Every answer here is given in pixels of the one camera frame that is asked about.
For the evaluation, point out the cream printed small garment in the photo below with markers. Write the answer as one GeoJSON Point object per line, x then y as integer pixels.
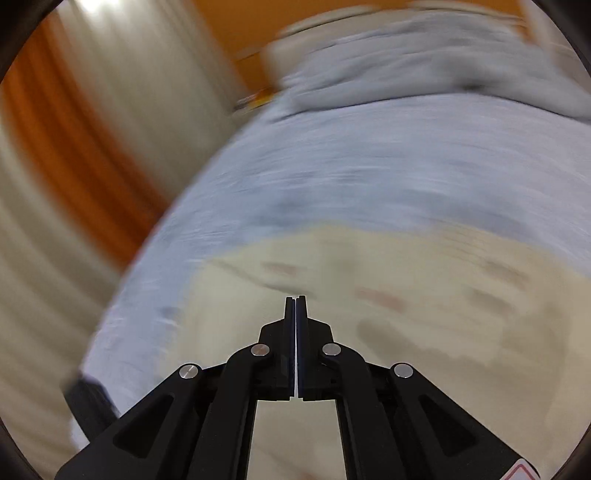
{"type": "Point", "coordinates": [415, 295]}

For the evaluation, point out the white curtain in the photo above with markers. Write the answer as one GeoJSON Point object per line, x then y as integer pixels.
{"type": "Point", "coordinates": [152, 64]}

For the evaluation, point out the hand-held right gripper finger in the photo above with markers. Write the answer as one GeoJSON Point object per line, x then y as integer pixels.
{"type": "Point", "coordinates": [301, 323]}
{"type": "Point", "coordinates": [290, 323]}

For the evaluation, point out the dark cloth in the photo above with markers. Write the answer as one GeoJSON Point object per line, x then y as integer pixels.
{"type": "Point", "coordinates": [87, 401]}

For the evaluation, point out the grey blanket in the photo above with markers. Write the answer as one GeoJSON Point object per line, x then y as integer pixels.
{"type": "Point", "coordinates": [415, 55]}

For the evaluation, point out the light blue-grey bed sheet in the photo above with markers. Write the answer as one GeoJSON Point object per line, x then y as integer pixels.
{"type": "Point", "coordinates": [351, 166]}

